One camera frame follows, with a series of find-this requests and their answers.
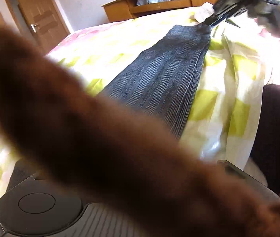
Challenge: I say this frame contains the wooden door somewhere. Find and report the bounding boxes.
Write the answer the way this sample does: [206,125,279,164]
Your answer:
[12,0,71,53]

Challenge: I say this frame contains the wooden headboard shelf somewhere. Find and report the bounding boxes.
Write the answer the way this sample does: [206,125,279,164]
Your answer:
[102,0,238,23]

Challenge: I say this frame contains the white cloth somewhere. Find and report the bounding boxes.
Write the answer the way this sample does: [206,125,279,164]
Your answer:
[195,2,215,22]

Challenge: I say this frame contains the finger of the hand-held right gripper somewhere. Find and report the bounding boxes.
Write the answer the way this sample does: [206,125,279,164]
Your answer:
[202,12,229,29]
[225,17,242,28]

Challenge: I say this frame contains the brown fuzzy cloth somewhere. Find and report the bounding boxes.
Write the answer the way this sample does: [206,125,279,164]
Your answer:
[0,4,280,237]

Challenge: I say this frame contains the person's dark clothing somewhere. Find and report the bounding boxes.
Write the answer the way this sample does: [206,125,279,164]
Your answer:
[250,84,280,204]

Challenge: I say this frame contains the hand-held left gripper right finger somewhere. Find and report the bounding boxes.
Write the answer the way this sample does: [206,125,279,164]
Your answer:
[216,160,251,180]

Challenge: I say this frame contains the dark grey checked pants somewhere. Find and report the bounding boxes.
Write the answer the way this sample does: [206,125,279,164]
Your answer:
[98,24,212,142]

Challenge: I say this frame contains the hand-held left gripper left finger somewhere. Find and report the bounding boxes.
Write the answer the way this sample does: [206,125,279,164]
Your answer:
[11,158,47,181]

